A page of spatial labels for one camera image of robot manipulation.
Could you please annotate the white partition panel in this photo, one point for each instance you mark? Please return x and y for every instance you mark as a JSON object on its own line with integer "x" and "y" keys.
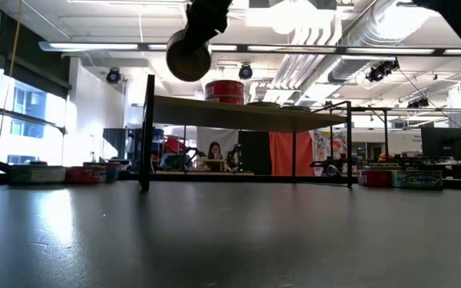
{"x": 204, "y": 138}

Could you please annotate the person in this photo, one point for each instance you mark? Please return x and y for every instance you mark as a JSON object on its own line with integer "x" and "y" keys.
{"x": 214, "y": 151}

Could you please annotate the black track spotlight cluster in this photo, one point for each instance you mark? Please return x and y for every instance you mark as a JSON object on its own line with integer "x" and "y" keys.
{"x": 382, "y": 70}
{"x": 418, "y": 103}

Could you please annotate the green can gold lid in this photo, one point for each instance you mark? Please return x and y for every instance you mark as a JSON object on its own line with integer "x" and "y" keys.
{"x": 416, "y": 179}

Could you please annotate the long ceiling light strip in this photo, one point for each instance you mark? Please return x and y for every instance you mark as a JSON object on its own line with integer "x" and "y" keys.
{"x": 94, "y": 46}

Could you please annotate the black partition panel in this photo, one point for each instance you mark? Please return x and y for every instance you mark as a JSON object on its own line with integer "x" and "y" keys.
{"x": 253, "y": 152}

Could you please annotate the wooden board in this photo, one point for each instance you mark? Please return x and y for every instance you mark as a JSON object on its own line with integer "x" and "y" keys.
{"x": 234, "y": 116}

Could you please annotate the pale green can silver lid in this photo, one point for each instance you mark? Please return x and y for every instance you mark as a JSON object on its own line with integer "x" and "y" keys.
{"x": 38, "y": 174}
{"x": 294, "y": 107}

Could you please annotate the orange curtain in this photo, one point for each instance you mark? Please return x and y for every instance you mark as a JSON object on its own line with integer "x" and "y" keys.
{"x": 282, "y": 154}

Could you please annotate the blue storage bin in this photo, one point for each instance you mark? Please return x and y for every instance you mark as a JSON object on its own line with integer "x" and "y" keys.
{"x": 158, "y": 133}

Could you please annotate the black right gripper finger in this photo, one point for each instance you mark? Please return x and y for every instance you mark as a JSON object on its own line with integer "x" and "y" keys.
{"x": 217, "y": 29}
{"x": 197, "y": 29}

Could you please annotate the dark hanging curtain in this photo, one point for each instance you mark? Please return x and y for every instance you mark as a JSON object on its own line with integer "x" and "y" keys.
{"x": 114, "y": 142}

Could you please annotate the round black ceiling lamp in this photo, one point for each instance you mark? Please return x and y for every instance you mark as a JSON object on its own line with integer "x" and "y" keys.
{"x": 113, "y": 75}
{"x": 245, "y": 72}

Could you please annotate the silver ventilation duct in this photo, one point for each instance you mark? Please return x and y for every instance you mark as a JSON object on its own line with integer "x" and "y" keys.
{"x": 374, "y": 28}

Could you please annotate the red storage bin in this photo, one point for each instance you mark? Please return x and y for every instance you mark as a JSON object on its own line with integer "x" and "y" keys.
{"x": 173, "y": 145}

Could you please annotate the black monitor on stand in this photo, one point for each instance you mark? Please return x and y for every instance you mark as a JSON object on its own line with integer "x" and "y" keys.
{"x": 442, "y": 143}

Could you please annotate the background black robot arm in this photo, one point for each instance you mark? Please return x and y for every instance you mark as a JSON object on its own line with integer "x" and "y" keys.
{"x": 234, "y": 156}
{"x": 328, "y": 164}
{"x": 186, "y": 154}

